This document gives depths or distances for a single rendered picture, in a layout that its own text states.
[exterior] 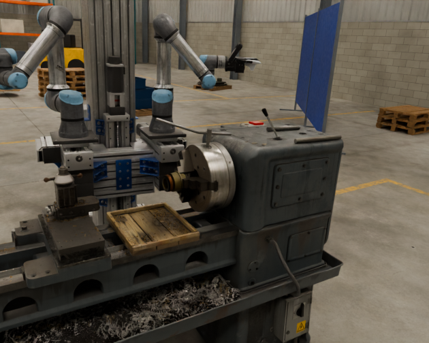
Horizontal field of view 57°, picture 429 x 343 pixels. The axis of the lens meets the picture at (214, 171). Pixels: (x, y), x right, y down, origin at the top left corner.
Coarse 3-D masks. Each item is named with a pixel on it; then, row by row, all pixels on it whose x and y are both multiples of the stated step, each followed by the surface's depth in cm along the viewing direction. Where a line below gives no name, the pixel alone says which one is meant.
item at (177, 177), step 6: (168, 174) 175; (174, 174) 172; (180, 174) 175; (162, 180) 175; (168, 180) 170; (174, 180) 170; (180, 180) 172; (168, 186) 170; (174, 186) 171; (180, 186) 172
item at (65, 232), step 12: (48, 204) 172; (48, 216) 160; (48, 228) 153; (60, 228) 151; (72, 228) 152; (84, 228) 152; (60, 240) 142; (84, 240) 143; (96, 240) 144; (60, 252) 137; (72, 252) 139; (84, 252) 142
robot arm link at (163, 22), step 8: (160, 16) 212; (168, 16) 213; (160, 24) 211; (168, 24) 210; (160, 32) 212; (168, 32) 210; (176, 32) 212; (168, 40) 213; (176, 40) 213; (184, 40) 215; (176, 48) 215; (184, 48) 214; (184, 56) 216; (192, 56) 216; (192, 64) 218; (200, 64) 218; (200, 72) 219; (208, 72) 221; (200, 80) 223; (208, 80) 219
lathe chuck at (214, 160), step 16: (192, 144) 178; (192, 160) 179; (208, 160) 168; (224, 160) 171; (192, 176) 184; (208, 176) 168; (224, 176) 169; (208, 192) 170; (224, 192) 171; (208, 208) 174
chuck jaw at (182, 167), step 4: (188, 148) 182; (180, 152) 179; (184, 152) 179; (188, 152) 180; (180, 156) 180; (184, 156) 179; (188, 156) 180; (180, 160) 177; (184, 160) 178; (188, 160) 179; (180, 164) 177; (184, 164) 177; (188, 164) 178; (192, 164) 179; (176, 168) 176; (180, 168) 176; (184, 168) 177; (188, 168) 178; (192, 168) 179; (180, 172) 175; (184, 172) 177; (188, 172) 179
